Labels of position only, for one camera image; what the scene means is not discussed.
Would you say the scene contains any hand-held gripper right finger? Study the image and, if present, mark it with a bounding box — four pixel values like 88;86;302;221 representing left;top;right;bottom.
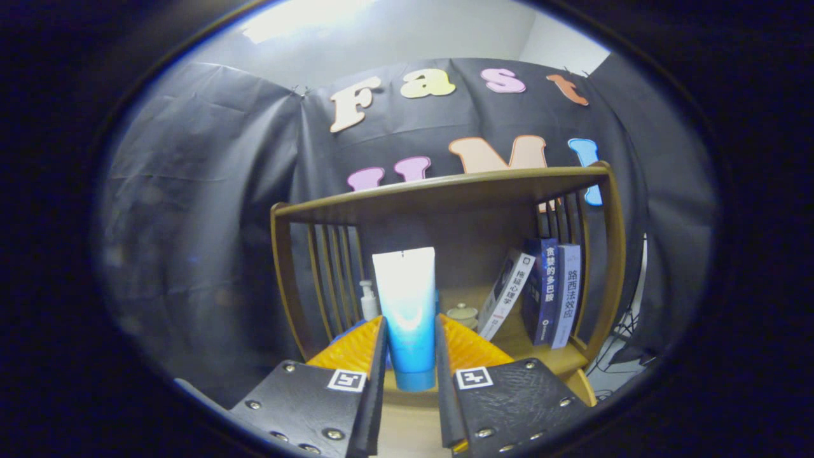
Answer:
434;313;592;455

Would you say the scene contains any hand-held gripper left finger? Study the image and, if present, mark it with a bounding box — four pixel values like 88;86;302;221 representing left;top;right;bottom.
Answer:
229;315;390;458

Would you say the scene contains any white and blue tube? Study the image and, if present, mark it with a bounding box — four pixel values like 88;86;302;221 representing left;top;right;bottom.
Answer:
372;247;438;392

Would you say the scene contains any wooden cabinet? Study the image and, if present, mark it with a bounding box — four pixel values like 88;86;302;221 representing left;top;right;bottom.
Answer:
270;161;627;408

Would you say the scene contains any blue rolled towel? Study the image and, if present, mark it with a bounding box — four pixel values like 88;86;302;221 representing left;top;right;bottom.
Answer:
331;318;382;347

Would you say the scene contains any beige lidded teacup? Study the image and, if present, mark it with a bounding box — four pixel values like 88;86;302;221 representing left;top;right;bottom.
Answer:
445;303;479;330

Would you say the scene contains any white pump bottle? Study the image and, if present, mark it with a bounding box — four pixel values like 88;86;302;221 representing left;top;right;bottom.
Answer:
358;280;380;322

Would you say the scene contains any white spine book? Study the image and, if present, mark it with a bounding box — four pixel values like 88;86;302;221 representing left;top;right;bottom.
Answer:
477;248;537;342

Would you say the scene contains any dark blue book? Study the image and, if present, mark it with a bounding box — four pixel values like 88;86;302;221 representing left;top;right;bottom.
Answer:
521;238;560;346

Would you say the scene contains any pale lavender book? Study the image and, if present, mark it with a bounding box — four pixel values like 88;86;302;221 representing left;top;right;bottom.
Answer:
551;244;583;350

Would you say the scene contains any black tripod stand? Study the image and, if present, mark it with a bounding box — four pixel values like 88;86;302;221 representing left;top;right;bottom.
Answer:
585;305;643;376

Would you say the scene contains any black backdrop cloth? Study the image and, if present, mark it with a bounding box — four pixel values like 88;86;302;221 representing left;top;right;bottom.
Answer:
95;57;719;408

